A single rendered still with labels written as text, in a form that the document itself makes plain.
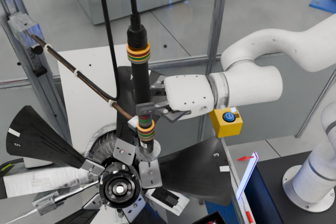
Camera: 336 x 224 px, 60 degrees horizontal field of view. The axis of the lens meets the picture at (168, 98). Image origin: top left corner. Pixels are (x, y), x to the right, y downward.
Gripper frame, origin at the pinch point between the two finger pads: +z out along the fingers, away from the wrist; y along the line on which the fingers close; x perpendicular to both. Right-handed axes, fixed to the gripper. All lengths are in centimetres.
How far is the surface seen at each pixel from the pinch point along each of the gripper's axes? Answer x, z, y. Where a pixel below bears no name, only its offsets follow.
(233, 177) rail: -68, -37, 9
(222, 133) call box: -52, -33, 21
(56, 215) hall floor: -154, 63, 42
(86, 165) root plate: -30.2, 18.7, 3.9
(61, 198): -43, 29, 1
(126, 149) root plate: -27.0, 6.0, 5.4
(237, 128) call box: -49, -39, 21
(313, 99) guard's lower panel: -103, -123, 70
